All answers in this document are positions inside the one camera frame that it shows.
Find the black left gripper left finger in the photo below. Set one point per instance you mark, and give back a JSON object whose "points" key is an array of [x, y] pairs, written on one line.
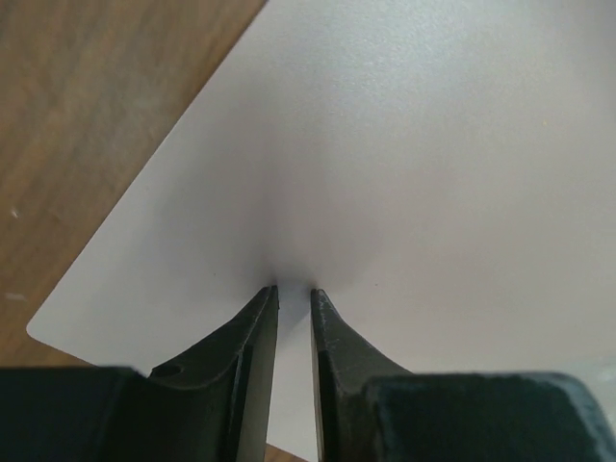
{"points": [[209, 403]]}

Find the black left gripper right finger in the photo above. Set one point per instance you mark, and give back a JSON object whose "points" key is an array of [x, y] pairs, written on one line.
{"points": [[369, 408]]}

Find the pink file folder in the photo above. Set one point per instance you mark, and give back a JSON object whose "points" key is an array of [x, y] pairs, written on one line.
{"points": [[444, 170]]}

